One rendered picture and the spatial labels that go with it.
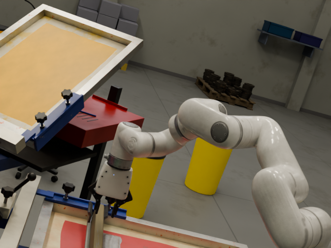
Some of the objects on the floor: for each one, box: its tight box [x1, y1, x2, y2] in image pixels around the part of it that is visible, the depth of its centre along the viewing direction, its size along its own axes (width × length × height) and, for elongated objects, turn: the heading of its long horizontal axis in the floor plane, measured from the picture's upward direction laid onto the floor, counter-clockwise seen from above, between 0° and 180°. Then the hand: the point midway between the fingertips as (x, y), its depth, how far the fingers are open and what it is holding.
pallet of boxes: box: [75, 0, 139, 71], centre depth 1110 cm, size 117×78×116 cm
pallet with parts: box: [195, 69, 256, 111], centre depth 1146 cm, size 94×135×49 cm
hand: (105, 208), depth 181 cm, fingers open, 4 cm apart
